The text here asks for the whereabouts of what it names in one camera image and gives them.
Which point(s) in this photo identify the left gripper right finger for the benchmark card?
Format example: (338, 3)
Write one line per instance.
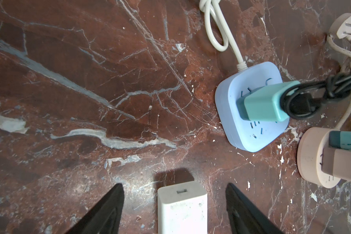
(244, 216)

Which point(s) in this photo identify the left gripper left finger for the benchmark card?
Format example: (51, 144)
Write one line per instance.
(105, 216)

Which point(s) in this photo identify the white charger plug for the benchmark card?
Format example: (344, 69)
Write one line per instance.
(182, 209)

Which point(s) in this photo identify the pink charger plug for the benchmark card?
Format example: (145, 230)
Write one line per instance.
(337, 163)

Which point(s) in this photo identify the teal charger plug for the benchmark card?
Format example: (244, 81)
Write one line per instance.
(263, 104)
(340, 140)

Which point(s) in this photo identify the blue square power strip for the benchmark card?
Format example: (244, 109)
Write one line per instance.
(245, 134)

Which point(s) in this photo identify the pink round power strip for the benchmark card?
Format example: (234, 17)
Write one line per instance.
(310, 155)

